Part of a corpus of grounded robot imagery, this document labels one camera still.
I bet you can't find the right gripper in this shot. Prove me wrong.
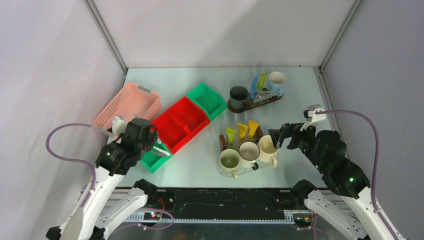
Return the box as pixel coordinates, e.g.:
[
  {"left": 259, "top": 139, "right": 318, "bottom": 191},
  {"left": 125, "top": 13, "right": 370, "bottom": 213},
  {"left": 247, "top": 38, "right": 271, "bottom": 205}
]
[{"left": 267, "top": 118, "right": 325, "bottom": 170}]

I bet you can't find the white toothbrush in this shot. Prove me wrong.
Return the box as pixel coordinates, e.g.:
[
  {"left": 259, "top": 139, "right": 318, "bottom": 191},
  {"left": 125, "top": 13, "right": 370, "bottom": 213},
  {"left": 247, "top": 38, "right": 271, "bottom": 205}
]
[{"left": 151, "top": 147, "right": 171, "bottom": 157}]

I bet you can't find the red plastic bin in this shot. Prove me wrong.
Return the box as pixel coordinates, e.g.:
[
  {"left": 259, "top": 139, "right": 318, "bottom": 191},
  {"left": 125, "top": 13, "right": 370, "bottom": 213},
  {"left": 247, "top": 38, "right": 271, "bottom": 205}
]
[{"left": 152, "top": 96, "right": 211, "bottom": 154}]

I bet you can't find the cream mug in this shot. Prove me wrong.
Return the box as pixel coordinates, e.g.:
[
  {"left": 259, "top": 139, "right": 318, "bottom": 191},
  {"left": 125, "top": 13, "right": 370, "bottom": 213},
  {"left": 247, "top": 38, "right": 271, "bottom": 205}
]
[{"left": 258, "top": 135, "right": 279, "bottom": 168}]

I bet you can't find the clear textured oval tray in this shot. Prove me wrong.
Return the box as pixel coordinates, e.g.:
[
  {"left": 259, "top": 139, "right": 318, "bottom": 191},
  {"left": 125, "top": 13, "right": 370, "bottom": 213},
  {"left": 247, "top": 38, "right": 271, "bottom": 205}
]
[{"left": 215, "top": 150, "right": 280, "bottom": 178}]

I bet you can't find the white ribbed mug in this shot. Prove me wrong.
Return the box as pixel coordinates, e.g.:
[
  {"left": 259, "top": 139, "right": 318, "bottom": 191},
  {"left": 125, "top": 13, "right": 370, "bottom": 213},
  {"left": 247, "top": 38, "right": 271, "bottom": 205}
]
[{"left": 238, "top": 141, "right": 260, "bottom": 171}]

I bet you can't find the clear acrylic holder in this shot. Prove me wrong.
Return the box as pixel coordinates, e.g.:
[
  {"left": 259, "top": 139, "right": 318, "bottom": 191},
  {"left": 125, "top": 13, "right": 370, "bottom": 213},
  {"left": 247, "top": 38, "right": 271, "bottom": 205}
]
[{"left": 247, "top": 91, "right": 273, "bottom": 108}]

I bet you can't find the light blue mug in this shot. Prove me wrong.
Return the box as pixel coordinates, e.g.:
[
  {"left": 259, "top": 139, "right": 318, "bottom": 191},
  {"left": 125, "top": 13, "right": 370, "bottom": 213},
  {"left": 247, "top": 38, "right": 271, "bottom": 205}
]
[{"left": 267, "top": 71, "right": 287, "bottom": 97}]

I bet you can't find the clear holder with brown ends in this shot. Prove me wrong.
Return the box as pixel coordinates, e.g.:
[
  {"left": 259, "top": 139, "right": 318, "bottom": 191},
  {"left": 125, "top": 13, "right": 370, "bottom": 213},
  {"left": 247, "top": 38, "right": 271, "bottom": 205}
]
[{"left": 219, "top": 127, "right": 264, "bottom": 152}]

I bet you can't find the green mug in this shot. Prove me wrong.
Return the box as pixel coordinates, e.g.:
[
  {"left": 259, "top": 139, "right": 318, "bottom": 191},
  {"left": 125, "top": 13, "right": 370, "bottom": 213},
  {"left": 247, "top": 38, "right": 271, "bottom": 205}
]
[{"left": 219, "top": 149, "right": 241, "bottom": 180}]

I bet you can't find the black mug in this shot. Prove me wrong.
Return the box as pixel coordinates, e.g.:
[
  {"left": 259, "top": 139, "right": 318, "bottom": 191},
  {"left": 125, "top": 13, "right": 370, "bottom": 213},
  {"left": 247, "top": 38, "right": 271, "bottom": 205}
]
[{"left": 229, "top": 85, "right": 249, "bottom": 111}]

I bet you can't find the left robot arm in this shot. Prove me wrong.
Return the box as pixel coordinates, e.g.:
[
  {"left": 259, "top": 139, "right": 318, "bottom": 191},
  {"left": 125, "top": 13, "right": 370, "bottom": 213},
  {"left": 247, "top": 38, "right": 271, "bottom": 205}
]
[{"left": 46, "top": 118, "right": 158, "bottom": 240}]

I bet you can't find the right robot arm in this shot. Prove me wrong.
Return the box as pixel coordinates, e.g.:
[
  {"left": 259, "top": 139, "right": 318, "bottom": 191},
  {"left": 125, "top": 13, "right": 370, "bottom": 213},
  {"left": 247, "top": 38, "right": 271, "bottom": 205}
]
[{"left": 268, "top": 123, "right": 404, "bottom": 240}]

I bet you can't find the brown wooden oval tray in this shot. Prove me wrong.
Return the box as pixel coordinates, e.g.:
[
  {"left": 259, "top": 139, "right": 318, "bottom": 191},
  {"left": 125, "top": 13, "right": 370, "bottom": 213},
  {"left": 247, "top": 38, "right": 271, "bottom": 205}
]
[{"left": 227, "top": 96, "right": 283, "bottom": 114}]

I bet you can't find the green bin with toothbrushes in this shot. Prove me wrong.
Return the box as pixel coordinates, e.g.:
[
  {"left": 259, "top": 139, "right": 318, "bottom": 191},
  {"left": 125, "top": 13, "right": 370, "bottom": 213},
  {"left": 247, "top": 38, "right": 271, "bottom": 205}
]
[{"left": 140, "top": 139, "right": 173, "bottom": 174}]

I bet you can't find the pink perforated basket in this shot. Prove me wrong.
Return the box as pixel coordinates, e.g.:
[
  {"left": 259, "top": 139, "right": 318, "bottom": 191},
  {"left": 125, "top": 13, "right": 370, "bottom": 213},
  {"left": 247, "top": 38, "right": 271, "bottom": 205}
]
[{"left": 92, "top": 82, "right": 162, "bottom": 129}]

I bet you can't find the green bin at back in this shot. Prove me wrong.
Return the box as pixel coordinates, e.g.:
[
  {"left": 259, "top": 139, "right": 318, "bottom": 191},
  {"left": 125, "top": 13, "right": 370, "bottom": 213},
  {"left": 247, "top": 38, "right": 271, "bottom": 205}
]
[{"left": 186, "top": 82, "right": 227, "bottom": 121}]

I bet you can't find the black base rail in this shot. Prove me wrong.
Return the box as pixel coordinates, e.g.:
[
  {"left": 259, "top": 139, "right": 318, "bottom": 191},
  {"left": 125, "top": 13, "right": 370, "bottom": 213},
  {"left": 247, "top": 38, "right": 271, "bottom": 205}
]
[{"left": 135, "top": 186, "right": 314, "bottom": 224}]

